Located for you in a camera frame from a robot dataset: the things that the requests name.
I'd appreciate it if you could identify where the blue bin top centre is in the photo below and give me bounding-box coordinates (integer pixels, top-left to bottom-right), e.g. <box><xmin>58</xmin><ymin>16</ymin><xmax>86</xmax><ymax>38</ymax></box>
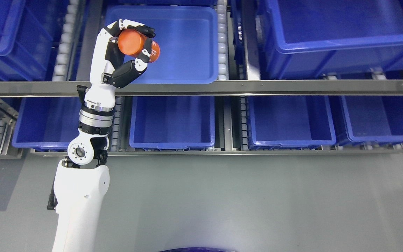
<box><xmin>117</xmin><ymin>0</ymin><xmax>218</xmax><ymax>6</ymax></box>

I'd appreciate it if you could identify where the blue bin lower centre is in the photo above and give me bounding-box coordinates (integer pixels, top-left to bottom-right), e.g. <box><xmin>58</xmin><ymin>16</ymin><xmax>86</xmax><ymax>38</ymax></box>
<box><xmin>128</xmin><ymin>96</ymin><xmax>215</xmax><ymax>150</ymax></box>

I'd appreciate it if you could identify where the blue bin lower far right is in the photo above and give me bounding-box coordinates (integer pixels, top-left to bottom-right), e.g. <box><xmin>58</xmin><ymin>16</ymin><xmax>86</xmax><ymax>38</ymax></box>
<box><xmin>331</xmin><ymin>96</ymin><xmax>403</xmax><ymax>146</ymax></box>

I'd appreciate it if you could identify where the large blue bin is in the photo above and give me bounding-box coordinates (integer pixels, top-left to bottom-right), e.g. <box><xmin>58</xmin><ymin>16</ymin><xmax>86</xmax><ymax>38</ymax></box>
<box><xmin>0</xmin><ymin>0</ymin><xmax>60</xmax><ymax>81</ymax></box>
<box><xmin>256</xmin><ymin>0</ymin><xmax>403</xmax><ymax>79</ymax></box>

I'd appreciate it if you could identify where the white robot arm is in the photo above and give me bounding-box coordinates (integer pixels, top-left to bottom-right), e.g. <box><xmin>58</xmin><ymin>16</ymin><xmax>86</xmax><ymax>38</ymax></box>
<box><xmin>52</xmin><ymin>105</ymin><xmax>114</xmax><ymax>252</ymax></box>

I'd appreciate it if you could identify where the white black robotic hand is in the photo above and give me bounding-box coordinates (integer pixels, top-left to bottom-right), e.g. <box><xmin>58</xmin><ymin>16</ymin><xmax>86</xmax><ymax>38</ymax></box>
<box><xmin>79</xmin><ymin>19</ymin><xmax>156</xmax><ymax>112</ymax></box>

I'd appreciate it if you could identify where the white roller track left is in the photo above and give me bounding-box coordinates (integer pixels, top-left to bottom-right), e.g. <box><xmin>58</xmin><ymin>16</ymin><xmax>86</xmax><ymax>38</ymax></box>
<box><xmin>51</xmin><ymin>0</ymin><xmax>81</xmax><ymax>82</ymax></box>

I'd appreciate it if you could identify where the white roller track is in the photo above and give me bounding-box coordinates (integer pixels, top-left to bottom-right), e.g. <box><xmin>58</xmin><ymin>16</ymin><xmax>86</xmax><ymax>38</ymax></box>
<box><xmin>51</xmin><ymin>0</ymin><xmax>81</xmax><ymax>82</ymax></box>
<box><xmin>216</xmin><ymin>0</ymin><xmax>229</xmax><ymax>81</ymax></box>

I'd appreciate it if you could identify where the metal shelf front rail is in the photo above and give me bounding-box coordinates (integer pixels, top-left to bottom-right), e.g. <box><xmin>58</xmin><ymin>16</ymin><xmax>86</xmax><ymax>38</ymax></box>
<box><xmin>0</xmin><ymin>79</ymin><xmax>403</xmax><ymax>97</ymax></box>

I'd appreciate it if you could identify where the orange cylindrical capacitor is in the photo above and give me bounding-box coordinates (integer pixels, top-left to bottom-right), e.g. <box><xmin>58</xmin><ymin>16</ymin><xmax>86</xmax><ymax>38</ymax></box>
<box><xmin>117</xmin><ymin>29</ymin><xmax>160</xmax><ymax>63</ymax></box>

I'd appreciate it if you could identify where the large blue bin upper left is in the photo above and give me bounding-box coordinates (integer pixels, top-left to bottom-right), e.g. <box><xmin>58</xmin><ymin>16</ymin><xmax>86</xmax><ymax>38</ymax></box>
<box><xmin>0</xmin><ymin>0</ymin><xmax>60</xmax><ymax>81</ymax></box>

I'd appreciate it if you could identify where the white roller track right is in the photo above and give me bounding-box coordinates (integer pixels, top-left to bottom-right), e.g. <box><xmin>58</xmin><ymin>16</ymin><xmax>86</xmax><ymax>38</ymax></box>
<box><xmin>216</xmin><ymin>0</ymin><xmax>229</xmax><ymax>81</ymax></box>

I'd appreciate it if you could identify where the shallow blue tray bin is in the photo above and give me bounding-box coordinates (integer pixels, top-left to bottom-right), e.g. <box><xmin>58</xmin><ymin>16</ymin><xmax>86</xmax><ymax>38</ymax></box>
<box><xmin>105</xmin><ymin>5</ymin><xmax>219</xmax><ymax>84</ymax></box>

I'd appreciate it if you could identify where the blue bin lower far left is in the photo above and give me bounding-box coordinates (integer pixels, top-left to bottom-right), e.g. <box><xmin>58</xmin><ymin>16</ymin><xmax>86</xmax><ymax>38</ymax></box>
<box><xmin>12</xmin><ymin>96</ymin><xmax>82</xmax><ymax>152</ymax></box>

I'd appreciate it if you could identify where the blue robot base edge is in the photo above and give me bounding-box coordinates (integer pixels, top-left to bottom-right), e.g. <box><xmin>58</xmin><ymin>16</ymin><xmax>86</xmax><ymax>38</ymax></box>
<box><xmin>162</xmin><ymin>247</ymin><xmax>235</xmax><ymax>252</ymax></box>

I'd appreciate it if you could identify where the large blue bin upper right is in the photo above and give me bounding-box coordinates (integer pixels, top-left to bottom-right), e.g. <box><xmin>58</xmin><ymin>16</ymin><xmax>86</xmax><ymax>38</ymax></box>
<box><xmin>256</xmin><ymin>0</ymin><xmax>403</xmax><ymax>79</ymax></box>

